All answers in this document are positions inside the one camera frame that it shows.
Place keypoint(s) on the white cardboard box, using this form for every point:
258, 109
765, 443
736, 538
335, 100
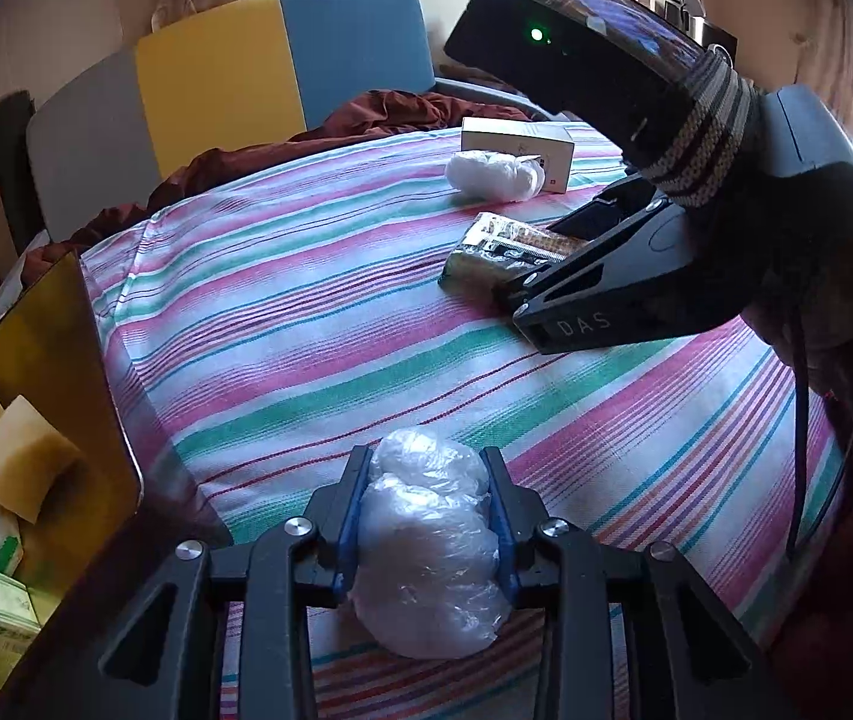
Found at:
516, 142

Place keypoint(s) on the gold metal tin box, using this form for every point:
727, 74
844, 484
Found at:
43, 330

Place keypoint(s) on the grey yellow blue headboard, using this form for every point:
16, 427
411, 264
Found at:
216, 75

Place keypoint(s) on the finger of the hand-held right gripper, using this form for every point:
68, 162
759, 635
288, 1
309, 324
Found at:
606, 202
606, 255

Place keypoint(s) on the white plastic wrapped bundle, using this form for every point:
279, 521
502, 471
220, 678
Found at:
490, 174

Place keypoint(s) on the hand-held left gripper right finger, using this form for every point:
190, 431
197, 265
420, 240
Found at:
505, 540

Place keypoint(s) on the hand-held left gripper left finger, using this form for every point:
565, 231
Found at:
347, 540

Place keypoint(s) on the brown snack packet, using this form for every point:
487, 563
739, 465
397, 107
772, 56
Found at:
494, 247

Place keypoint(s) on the large white plastic bundle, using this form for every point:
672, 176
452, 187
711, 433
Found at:
426, 562

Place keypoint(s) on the pink green striped bedsheet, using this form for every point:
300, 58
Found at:
321, 330

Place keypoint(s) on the green white small box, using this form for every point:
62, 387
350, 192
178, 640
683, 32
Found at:
2, 615

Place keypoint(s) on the dark red blanket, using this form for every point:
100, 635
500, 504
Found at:
396, 109

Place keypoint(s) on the silver metal stand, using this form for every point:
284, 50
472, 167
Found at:
692, 4

